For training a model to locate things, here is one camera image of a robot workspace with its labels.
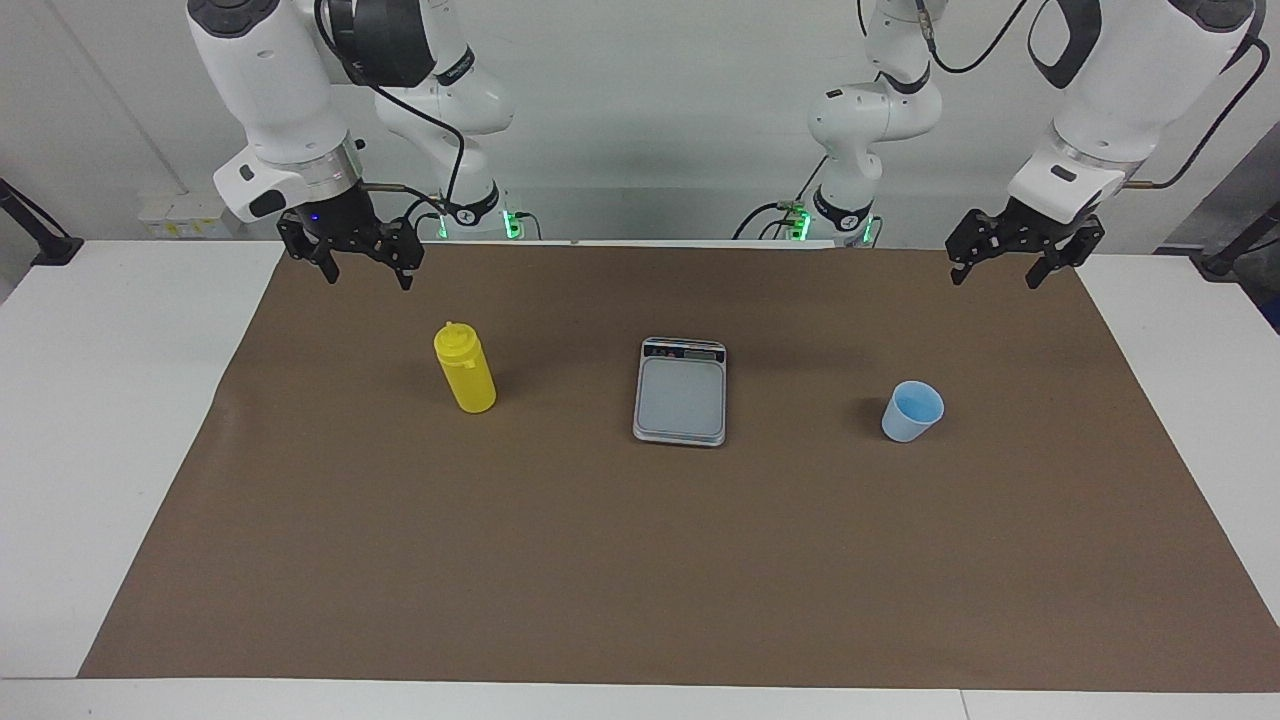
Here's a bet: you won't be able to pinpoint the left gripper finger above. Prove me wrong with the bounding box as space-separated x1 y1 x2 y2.
1025 221 1107 291
945 208 1002 287

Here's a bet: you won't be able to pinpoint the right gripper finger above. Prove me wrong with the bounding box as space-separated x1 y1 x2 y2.
376 218 426 293
277 213 341 285

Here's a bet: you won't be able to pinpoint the yellow squeeze bottle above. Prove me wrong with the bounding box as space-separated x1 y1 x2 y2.
433 321 498 415

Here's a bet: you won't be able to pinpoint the light blue plastic cup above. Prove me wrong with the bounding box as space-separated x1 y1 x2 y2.
881 380 945 444

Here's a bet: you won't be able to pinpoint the silver digital kitchen scale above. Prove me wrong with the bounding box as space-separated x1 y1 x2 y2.
632 337 728 448

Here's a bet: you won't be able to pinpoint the black clamp stand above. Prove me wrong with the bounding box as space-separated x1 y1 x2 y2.
0 178 84 267
1200 200 1280 279

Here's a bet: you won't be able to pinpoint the brown paper mat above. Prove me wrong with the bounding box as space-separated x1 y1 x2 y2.
78 240 1280 694

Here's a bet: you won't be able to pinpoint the black right arm base cables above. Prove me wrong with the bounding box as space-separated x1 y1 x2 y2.
398 183 446 241

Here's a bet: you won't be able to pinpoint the black arm base cables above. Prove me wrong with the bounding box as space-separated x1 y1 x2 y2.
398 183 446 241
732 160 831 241

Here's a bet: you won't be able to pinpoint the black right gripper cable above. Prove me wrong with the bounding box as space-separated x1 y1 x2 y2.
315 0 469 216

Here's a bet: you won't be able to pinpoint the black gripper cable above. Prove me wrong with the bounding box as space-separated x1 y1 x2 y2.
315 0 469 216
1125 35 1273 191

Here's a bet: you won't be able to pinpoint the white wall socket box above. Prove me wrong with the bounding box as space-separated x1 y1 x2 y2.
138 190 233 239

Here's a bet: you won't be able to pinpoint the black left arm link cable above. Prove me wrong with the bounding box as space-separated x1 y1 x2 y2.
915 0 1031 76

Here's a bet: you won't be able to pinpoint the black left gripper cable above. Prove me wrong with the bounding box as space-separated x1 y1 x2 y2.
1125 35 1273 191

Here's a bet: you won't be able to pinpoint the black left arm base cables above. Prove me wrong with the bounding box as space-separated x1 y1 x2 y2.
732 160 831 241

